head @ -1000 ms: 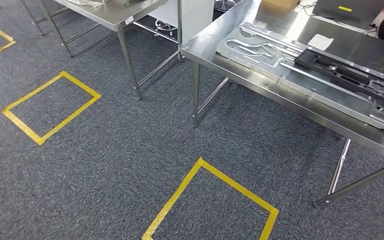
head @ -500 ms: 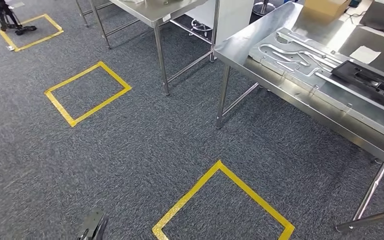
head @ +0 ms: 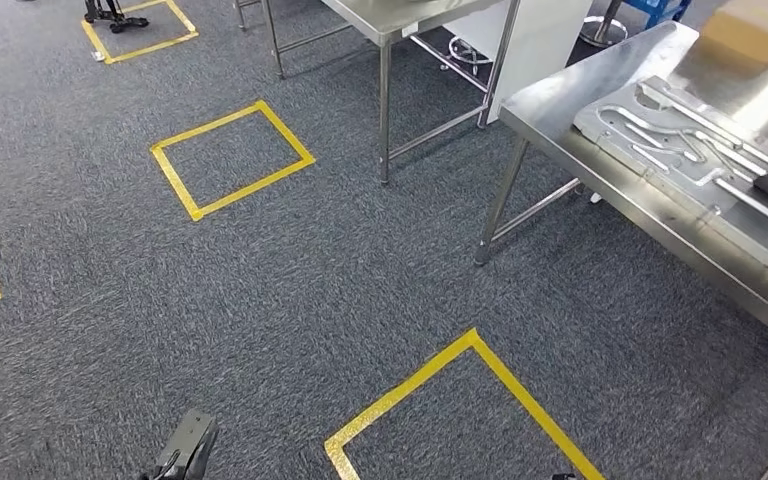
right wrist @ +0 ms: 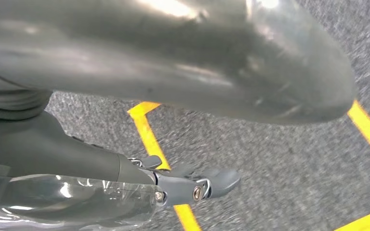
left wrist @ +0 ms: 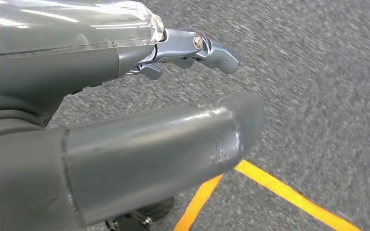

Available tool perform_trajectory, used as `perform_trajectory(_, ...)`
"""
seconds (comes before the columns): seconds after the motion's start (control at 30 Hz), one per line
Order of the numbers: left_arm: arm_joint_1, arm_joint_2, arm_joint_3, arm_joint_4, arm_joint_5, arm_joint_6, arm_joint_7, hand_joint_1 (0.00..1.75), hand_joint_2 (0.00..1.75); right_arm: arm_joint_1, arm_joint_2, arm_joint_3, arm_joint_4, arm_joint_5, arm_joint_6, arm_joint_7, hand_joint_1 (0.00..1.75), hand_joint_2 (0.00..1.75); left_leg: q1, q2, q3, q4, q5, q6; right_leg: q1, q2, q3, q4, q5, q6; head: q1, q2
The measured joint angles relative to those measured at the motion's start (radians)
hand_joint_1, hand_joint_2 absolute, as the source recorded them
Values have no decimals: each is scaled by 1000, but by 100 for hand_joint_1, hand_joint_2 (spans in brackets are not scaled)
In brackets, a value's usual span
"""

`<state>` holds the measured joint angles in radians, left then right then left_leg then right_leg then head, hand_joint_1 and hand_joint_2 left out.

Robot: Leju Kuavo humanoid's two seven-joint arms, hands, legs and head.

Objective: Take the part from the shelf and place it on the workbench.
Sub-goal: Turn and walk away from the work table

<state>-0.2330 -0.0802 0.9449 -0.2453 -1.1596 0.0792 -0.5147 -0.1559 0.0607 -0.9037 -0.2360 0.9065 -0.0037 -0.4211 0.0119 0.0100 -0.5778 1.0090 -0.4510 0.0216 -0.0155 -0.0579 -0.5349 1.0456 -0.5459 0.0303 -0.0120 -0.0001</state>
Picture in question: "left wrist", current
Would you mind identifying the yellow tape floor square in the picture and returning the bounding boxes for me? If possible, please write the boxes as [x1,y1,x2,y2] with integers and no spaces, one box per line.
[173,159,363,231]

